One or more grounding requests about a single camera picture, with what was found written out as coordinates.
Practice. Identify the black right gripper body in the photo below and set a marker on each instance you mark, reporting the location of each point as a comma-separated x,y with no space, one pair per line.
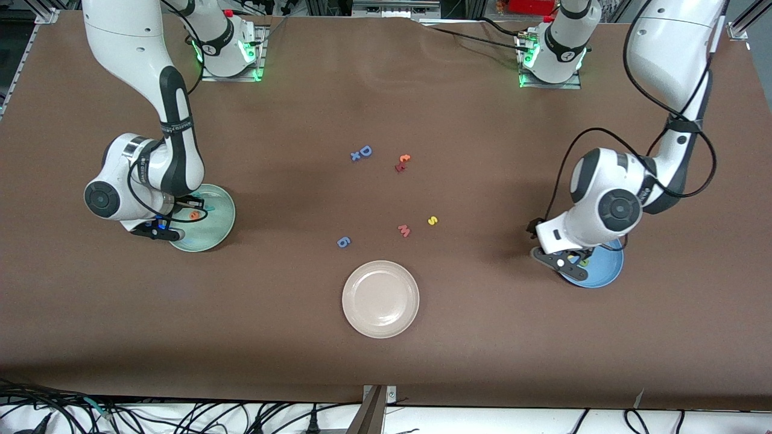
183,204

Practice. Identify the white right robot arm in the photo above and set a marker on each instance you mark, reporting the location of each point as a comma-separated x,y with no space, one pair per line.
120,36

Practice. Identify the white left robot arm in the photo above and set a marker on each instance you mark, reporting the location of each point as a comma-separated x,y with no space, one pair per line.
603,181

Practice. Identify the blue plate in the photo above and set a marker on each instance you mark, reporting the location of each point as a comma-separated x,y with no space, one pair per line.
606,271

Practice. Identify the pale green plate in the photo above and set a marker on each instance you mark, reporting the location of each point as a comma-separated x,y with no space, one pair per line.
217,232

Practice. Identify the red letter m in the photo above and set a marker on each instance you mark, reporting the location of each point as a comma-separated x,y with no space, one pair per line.
404,230

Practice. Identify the blue letter g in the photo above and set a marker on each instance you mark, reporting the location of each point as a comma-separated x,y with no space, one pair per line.
344,242

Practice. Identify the beige plate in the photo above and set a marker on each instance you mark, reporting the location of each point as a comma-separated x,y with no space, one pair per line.
380,299

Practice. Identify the blue letter D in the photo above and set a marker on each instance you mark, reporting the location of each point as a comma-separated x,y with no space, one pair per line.
365,151

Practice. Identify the brown table mat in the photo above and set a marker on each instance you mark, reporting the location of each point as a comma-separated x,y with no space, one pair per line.
386,90

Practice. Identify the red box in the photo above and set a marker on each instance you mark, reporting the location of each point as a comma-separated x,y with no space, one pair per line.
531,6

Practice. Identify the grey metal box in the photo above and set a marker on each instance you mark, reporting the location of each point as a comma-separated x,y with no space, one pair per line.
395,7

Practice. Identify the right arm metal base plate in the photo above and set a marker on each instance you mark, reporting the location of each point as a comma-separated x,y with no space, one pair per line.
232,78

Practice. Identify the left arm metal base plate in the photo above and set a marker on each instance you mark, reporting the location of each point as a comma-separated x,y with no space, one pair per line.
549,85

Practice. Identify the perforated metal rail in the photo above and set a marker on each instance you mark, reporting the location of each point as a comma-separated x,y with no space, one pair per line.
23,57

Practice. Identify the aluminium frame bar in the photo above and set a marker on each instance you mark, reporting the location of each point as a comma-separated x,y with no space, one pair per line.
51,13

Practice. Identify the aluminium profile post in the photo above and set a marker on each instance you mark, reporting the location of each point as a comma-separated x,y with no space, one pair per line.
371,416

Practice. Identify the aluminium frame strut with bracket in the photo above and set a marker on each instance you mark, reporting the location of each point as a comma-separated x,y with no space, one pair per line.
748,24

